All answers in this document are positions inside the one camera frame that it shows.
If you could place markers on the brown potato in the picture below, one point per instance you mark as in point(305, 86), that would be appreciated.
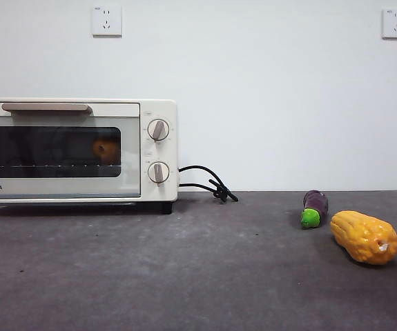
point(106, 151)

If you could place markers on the cream oven knob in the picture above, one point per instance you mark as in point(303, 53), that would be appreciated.
point(159, 130)
point(159, 172)

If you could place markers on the cream toaster oven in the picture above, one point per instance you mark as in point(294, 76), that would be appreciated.
point(159, 151)

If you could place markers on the purple toy eggplant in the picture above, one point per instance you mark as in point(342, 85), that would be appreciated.
point(317, 203)

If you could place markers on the yellow toy corn cob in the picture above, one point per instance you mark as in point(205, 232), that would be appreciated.
point(358, 235)

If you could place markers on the white wall socket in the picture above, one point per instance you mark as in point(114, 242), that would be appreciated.
point(107, 21)
point(396, 25)

